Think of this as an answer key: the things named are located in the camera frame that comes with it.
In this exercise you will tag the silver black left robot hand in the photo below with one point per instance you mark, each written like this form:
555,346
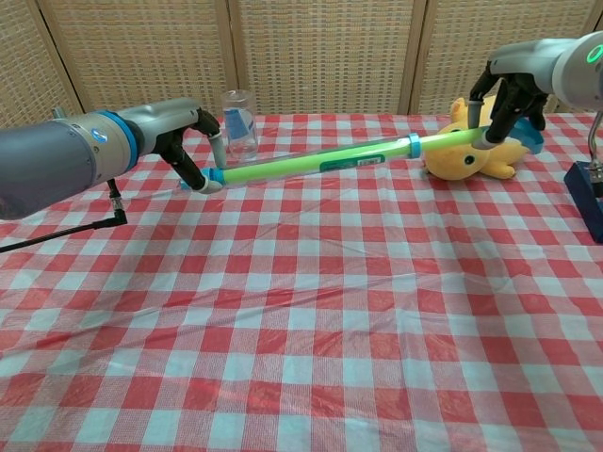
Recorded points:
160,127

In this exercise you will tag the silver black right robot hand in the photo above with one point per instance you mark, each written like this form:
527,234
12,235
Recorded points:
527,66

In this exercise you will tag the green blue water squirter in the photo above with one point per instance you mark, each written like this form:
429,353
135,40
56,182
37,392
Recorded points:
306,162

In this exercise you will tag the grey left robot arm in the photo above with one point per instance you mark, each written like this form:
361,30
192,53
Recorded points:
52,160

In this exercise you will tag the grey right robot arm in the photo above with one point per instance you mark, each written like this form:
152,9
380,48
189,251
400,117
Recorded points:
584,70

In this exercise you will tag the red white checkered tablecloth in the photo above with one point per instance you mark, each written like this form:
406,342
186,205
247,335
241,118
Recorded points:
301,306

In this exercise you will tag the bamboo screen panel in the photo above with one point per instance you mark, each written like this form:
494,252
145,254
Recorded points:
141,52
325,52
28,61
471,28

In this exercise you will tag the yellow plush toy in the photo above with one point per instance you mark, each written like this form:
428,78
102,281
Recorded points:
471,162

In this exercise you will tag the dark blue printed box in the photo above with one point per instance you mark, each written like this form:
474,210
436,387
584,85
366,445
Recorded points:
586,202

